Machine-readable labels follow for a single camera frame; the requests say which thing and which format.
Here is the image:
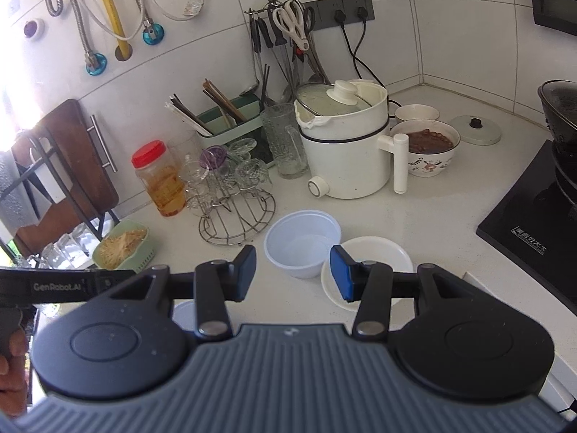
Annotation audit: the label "white ceramic bowl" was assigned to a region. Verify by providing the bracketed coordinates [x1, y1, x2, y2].
[320, 237, 414, 312]

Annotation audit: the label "steel flexible hose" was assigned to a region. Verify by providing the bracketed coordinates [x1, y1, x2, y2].
[38, 0, 97, 61]

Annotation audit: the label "black power cable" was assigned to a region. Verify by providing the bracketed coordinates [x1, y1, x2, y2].
[332, 6, 367, 81]
[352, 6, 403, 110]

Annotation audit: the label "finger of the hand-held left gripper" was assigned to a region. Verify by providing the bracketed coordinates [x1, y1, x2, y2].
[88, 270, 137, 301]

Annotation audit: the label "brown wooden chopsticks bundle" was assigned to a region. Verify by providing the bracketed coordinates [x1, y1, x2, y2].
[202, 79, 247, 121]

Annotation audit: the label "metal utensil hook rail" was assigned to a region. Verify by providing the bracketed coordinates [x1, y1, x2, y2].
[245, 0, 308, 15]

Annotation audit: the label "yellow gas pipe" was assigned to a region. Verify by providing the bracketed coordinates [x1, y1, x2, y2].
[91, 0, 134, 62]

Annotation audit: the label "person's left hand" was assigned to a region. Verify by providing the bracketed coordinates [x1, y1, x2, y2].
[0, 325, 29, 418]

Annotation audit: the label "black induction cooker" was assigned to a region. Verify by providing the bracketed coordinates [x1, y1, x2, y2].
[475, 140, 577, 316]

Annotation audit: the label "silver textured sheet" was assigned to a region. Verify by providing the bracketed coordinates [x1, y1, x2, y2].
[0, 151, 25, 231]

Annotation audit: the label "clear stemmed glass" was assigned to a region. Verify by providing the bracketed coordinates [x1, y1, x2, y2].
[225, 139, 274, 193]
[179, 160, 212, 218]

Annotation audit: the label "red-lidded plastic jar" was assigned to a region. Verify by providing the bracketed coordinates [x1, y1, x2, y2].
[132, 141, 187, 218]

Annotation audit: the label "shredded yellow food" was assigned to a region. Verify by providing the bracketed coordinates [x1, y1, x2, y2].
[98, 229, 147, 268]

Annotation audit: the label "clear glass cup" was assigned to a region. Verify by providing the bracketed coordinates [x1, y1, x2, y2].
[169, 132, 203, 167]

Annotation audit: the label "black-handled hanging utensil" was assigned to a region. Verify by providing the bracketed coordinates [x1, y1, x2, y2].
[259, 14, 289, 82]

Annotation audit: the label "black cooking pot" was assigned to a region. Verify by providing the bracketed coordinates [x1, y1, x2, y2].
[538, 80, 577, 218]

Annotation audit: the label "white-handled kitchen scissors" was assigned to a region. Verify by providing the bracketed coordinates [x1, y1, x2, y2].
[272, 0, 313, 51]

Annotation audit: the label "green plastic basket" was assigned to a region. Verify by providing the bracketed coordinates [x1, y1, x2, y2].
[92, 219, 150, 272]

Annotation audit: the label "tall textured glass pitcher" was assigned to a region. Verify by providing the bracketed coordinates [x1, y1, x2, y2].
[260, 104, 310, 179]

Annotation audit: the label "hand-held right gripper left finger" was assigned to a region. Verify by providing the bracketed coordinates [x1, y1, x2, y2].
[97, 244, 257, 340]

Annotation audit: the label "floral bowl with brown food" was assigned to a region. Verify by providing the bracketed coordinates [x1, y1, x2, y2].
[390, 119, 461, 179]

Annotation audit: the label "translucent white plastic bowl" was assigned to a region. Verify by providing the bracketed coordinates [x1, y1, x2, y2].
[264, 210, 342, 280]
[173, 300, 199, 331]

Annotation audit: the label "dark wall power strip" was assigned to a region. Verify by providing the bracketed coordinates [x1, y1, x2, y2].
[303, 0, 375, 33]

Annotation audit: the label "plain white bowl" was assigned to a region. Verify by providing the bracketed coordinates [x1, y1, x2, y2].
[394, 105, 441, 123]

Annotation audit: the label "dark and white chopsticks bundle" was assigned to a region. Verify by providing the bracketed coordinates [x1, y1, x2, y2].
[164, 95, 213, 137]

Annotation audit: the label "glass pot lid white knob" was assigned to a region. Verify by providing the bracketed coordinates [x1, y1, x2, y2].
[295, 80, 376, 116]

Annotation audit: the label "glass lid black knob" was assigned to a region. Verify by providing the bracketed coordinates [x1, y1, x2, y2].
[449, 115, 502, 147]

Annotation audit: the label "green chopstick holder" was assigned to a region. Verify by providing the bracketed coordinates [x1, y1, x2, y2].
[196, 97, 276, 169]

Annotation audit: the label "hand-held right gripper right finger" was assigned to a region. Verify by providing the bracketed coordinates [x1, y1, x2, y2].
[330, 244, 479, 340]

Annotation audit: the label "purple-foot stemmed glass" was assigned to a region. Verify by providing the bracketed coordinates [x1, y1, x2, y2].
[198, 145, 236, 205]

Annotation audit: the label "round metal glass rack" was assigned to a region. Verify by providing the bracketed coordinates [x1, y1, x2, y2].
[198, 180, 277, 246]

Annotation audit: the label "white electric cooking pot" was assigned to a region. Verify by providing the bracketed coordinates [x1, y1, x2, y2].
[295, 80, 409, 200]

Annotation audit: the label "brown wooden cutting board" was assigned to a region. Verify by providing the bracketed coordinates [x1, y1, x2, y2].
[11, 98, 120, 245]

